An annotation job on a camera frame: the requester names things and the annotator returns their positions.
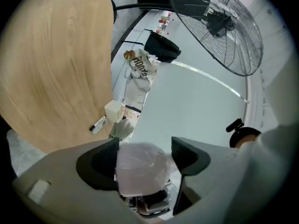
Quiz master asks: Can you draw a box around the black and white remote control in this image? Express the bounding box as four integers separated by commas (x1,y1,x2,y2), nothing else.
89,115,107,135

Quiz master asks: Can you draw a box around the grey-green plush toy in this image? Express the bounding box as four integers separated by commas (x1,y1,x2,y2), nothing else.
109,119,134,140

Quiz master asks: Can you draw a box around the small pink object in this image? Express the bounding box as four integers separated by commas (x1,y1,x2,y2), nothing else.
115,142,178,197

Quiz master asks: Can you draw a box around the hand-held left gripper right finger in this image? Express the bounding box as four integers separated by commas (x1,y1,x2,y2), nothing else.
161,136,249,224

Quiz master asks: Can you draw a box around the oval wooden table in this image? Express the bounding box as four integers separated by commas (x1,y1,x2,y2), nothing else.
0,0,115,154

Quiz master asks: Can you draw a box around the black pedestal fan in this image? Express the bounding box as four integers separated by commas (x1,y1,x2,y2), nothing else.
109,0,264,77

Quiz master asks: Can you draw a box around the colourful snack packet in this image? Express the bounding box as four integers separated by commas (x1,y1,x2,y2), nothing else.
121,104,142,120

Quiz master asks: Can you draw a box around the row of small bottles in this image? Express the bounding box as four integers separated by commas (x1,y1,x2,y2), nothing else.
157,10,174,35

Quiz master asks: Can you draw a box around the person's head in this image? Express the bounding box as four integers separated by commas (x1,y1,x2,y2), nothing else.
229,126,262,149

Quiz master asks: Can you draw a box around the cream tote bag black print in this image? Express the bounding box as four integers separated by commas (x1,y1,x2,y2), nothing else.
129,49,157,79

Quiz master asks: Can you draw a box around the person's white shirt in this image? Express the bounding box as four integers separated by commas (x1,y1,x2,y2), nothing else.
235,122,299,210

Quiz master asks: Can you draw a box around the black head camera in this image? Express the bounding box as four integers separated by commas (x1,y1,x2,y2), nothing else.
225,117,245,133

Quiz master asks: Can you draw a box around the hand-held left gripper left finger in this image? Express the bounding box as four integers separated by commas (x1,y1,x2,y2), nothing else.
11,136,150,224

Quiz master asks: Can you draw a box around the cream box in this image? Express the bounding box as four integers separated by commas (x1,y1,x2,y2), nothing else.
104,99,124,124

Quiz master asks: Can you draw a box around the white bag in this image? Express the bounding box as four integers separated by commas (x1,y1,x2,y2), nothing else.
123,75,152,107

